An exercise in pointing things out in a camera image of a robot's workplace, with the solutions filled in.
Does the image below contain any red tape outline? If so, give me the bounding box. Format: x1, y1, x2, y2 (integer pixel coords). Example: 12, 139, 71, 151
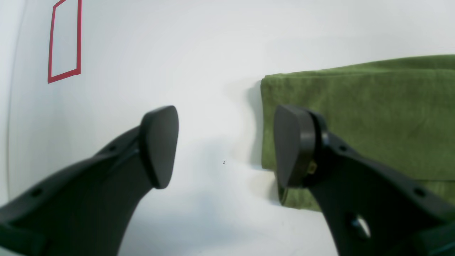
47, 0, 82, 83

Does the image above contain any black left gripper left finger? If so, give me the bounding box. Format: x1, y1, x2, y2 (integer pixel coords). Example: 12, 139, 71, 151
0, 106, 179, 256

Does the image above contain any green T-shirt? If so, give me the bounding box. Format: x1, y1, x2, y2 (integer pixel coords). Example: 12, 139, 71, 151
260, 55, 455, 204

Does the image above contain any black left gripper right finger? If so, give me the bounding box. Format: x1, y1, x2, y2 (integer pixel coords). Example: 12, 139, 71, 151
273, 105, 455, 256

